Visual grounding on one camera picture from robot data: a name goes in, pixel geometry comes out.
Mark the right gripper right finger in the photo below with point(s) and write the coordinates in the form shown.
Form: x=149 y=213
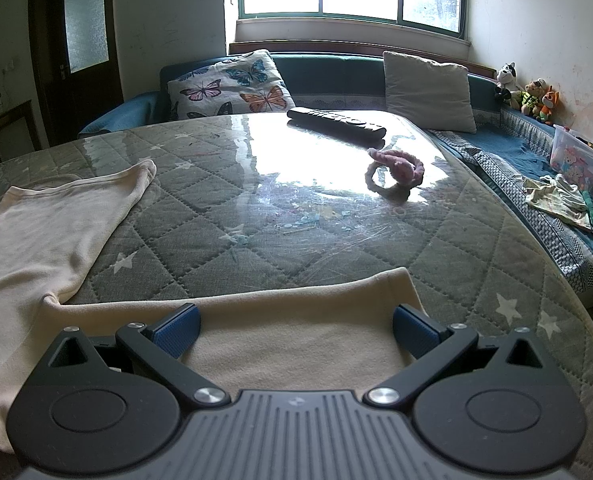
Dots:
x=456 y=366

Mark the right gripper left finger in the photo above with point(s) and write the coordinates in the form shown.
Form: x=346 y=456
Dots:
x=137 y=366

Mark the cream knit sweater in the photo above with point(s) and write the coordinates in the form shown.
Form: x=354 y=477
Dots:
x=254 y=334

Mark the crumpled pale cloth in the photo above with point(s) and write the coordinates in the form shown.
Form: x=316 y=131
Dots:
x=559 y=198

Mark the blue sofa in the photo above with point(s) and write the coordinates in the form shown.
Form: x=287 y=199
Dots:
x=542 y=170

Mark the clear plastic storage box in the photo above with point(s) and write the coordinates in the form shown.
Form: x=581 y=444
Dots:
x=572 y=157

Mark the black remote control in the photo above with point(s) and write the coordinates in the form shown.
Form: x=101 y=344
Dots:
x=337 y=124

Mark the plain grey cushion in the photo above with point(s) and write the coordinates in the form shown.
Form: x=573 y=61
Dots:
x=430 y=94

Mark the yellow green plush toy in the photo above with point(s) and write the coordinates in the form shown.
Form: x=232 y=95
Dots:
x=532 y=95

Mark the orange plush toy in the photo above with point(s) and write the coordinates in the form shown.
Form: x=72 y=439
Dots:
x=549 y=102

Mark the butterfly print pillow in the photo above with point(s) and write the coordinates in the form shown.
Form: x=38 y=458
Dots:
x=247 y=83

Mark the black white plush toy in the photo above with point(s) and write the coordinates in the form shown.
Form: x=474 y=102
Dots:
x=507 y=91

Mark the dark wooden door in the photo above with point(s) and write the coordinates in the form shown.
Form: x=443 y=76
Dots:
x=75 y=64

